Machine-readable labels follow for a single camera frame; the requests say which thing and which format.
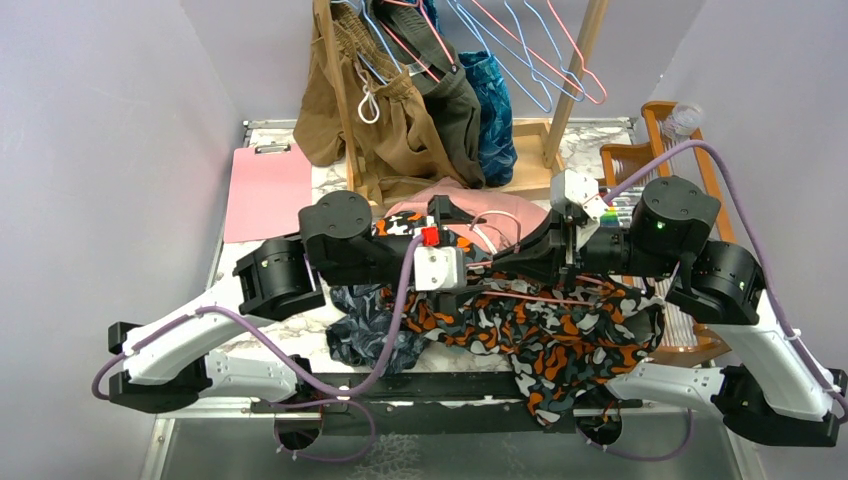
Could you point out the blue patterned hanging shorts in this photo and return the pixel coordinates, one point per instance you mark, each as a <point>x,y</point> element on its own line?
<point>497,153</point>

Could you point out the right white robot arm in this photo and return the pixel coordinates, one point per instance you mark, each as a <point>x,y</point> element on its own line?
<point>775,396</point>

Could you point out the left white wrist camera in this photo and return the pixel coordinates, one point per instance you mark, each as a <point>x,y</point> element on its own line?
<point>438,264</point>

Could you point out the brown hanging shorts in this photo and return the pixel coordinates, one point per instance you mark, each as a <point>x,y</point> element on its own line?
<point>357,106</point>

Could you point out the wooden clothes rack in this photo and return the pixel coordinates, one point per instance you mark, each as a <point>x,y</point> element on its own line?
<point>537,143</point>

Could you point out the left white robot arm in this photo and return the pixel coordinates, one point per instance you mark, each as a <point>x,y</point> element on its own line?
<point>215,346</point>

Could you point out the blue wire hanger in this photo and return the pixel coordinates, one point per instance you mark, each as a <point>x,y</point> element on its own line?
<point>573,89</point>

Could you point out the dark green hanging shorts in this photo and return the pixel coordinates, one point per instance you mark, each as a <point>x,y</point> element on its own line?
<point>413,40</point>

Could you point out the set of coloured markers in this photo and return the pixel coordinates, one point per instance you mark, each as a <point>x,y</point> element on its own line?
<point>619,213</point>

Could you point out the wooden weaving loom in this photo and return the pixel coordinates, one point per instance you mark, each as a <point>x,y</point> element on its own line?
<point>685,342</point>

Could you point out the orange camouflage shorts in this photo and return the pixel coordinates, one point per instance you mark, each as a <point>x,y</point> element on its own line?
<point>561,342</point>

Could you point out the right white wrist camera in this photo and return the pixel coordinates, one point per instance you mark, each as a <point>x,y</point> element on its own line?
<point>578,199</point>

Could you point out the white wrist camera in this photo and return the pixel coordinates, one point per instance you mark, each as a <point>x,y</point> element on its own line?
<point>578,199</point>
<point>438,264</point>

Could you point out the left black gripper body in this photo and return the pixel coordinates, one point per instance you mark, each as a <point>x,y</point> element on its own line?
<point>440,212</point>

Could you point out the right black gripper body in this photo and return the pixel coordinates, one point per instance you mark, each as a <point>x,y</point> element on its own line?
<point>608,252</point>

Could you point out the pink clipboard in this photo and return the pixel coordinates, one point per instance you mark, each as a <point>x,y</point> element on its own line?
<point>268,187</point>

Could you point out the pink wire hanger taken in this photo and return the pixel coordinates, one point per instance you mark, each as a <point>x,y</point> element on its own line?
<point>579,292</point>

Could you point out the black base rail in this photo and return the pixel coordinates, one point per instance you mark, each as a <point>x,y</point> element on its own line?
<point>420,404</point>

